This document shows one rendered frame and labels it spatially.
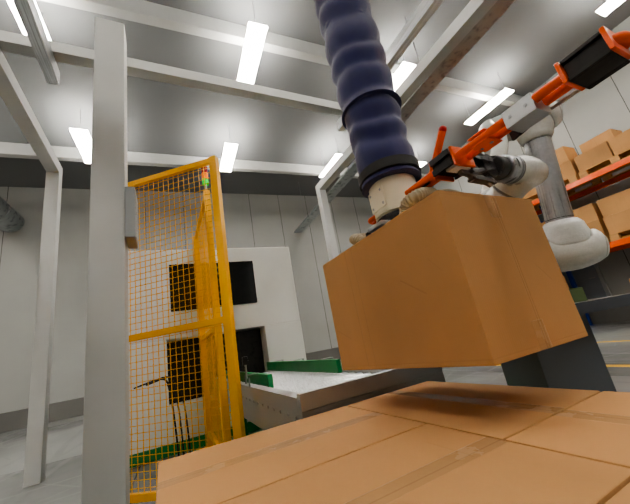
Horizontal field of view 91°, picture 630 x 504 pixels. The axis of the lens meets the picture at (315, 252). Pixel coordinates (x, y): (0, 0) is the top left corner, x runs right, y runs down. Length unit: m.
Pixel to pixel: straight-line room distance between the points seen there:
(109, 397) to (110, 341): 0.25
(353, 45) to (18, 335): 10.21
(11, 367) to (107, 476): 8.94
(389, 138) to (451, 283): 0.60
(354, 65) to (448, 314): 0.98
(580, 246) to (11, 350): 10.71
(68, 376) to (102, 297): 8.51
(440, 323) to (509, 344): 0.14
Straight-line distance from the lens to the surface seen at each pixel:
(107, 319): 1.83
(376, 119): 1.22
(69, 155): 9.71
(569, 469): 0.66
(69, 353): 10.35
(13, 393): 10.63
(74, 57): 3.45
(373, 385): 1.36
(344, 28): 1.51
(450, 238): 0.76
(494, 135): 0.96
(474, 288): 0.75
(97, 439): 1.84
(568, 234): 1.61
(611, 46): 0.84
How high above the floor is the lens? 0.79
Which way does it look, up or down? 16 degrees up
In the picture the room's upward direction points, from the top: 10 degrees counter-clockwise
